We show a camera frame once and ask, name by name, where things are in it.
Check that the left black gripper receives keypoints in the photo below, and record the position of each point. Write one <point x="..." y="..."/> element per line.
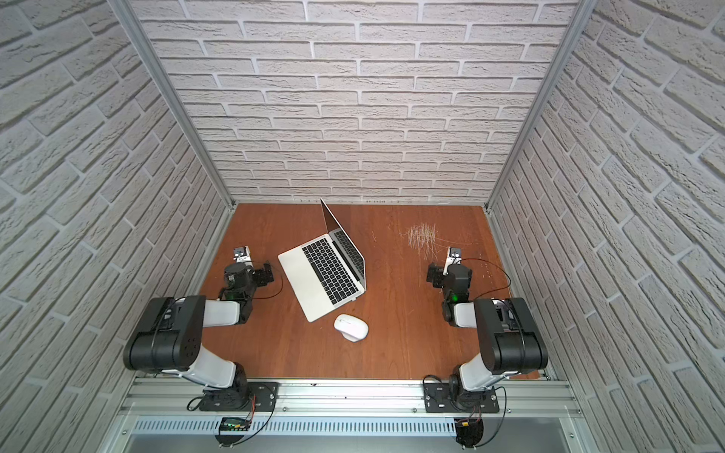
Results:
<point x="262" y="275"/>

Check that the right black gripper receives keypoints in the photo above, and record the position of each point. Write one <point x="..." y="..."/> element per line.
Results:
<point x="433" y="275"/>

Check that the white wireless mouse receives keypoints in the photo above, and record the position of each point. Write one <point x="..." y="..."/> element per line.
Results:
<point x="352" y="328"/>

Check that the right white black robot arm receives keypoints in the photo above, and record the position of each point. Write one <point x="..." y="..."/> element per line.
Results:
<point x="510" y="342"/>

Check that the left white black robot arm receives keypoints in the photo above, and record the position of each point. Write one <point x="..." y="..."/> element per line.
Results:
<point x="168" y="339"/>

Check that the silver open laptop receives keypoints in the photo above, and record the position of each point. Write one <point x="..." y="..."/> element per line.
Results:
<point x="326" y="272"/>

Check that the left green controller board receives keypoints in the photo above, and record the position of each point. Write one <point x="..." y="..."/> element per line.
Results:
<point x="234" y="426"/>

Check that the right black controller board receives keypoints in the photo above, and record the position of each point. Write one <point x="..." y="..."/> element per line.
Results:
<point x="469" y="431"/>

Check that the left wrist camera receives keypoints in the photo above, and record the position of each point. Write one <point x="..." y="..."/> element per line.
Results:
<point x="242" y="255"/>

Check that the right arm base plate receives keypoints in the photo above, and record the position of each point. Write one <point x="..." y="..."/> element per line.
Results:
<point x="441" y="397"/>

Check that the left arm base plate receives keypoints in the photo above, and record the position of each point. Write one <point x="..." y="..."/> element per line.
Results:
<point x="261" y="396"/>

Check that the aluminium front rail frame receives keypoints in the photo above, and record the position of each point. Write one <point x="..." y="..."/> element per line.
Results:
<point x="531" y="412"/>

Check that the left aluminium corner post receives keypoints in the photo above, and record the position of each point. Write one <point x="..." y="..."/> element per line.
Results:
<point x="134" y="29"/>

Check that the aluminium corner post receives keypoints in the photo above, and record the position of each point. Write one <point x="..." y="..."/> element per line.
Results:
<point x="560" y="58"/>
<point x="134" y="29"/>

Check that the right aluminium corner post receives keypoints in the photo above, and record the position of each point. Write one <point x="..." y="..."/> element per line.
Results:
<point x="560" y="58"/>

